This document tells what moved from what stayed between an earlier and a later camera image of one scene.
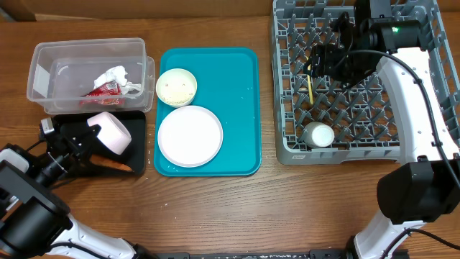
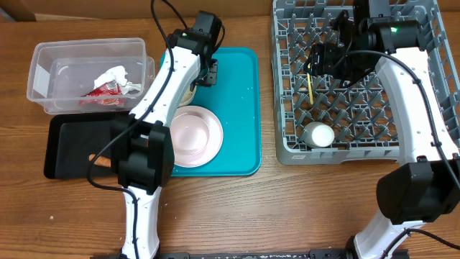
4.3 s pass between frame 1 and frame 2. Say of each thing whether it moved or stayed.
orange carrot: stayed
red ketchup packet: stayed
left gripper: moved
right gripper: stayed
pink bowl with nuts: moved
